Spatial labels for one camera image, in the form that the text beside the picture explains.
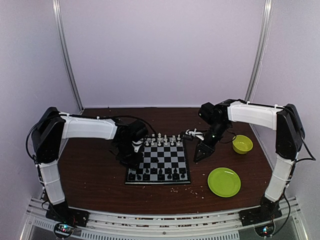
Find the aluminium frame post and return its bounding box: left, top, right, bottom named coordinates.
left=245, top=0, right=273, bottom=102
left=52, top=0, right=84, bottom=113

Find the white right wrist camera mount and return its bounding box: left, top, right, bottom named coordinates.
left=185, top=128, right=205, bottom=141

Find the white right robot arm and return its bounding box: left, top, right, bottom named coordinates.
left=181, top=98, right=316, bottom=221

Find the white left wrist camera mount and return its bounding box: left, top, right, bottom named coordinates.
left=131, top=138, right=145, bottom=153

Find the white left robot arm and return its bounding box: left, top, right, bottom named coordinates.
left=26, top=107, right=150, bottom=222

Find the front aluminium rail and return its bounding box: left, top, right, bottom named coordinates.
left=18, top=197, right=311, bottom=240

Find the green bowl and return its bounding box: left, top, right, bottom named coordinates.
left=232, top=135, right=254, bottom=155

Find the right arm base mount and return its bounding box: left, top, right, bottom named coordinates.
left=238, top=196, right=282, bottom=238

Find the green plate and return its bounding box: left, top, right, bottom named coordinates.
left=207, top=167, right=242, bottom=198

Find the black king piece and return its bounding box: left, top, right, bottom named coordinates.
left=157, top=168, right=165, bottom=181

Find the right aluminium frame post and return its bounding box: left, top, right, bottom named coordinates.
left=245, top=0, right=273, bottom=102

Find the left aluminium frame post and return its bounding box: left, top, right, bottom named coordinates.
left=52, top=0, right=84, bottom=113

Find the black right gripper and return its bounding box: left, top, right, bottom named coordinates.
left=193, top=121, right=230, bottom=162

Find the black and white chessboard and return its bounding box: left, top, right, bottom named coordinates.
left=125, top=133, right=191, bottom=185

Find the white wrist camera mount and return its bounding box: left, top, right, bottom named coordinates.
left=185, top=128, right=205, bottom=141
left=131, top=138, right=145, bottom=153

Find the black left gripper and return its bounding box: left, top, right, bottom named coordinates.
left=115, top=140, right=144, bottom=171

